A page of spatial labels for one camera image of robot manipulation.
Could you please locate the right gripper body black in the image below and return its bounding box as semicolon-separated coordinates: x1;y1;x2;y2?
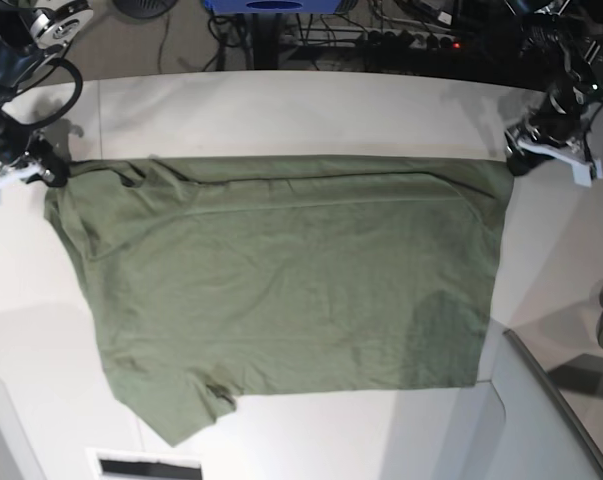
0;115;41;163

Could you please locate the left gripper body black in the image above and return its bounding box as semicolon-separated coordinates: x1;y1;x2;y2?
520;99;589;148

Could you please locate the green t-shirt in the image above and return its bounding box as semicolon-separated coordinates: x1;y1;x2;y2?
44;156;514;446

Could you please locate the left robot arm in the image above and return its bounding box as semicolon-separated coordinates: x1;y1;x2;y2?
504;1;603;187

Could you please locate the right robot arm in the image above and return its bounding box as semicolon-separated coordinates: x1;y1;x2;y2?
0;1;93;190

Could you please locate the black round fan base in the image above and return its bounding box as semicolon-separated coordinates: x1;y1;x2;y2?
112;0;177;20

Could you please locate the power strip with red light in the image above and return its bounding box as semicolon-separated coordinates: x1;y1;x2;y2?
366;30;463;51

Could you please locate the grey metal stand right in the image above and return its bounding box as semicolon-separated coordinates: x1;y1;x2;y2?
504;284;603;479

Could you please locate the blue plastic bin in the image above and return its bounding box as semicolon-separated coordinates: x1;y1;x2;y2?
205;0;351;14

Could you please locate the black table leg post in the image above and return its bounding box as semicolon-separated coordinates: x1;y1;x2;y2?
250;13;283;70

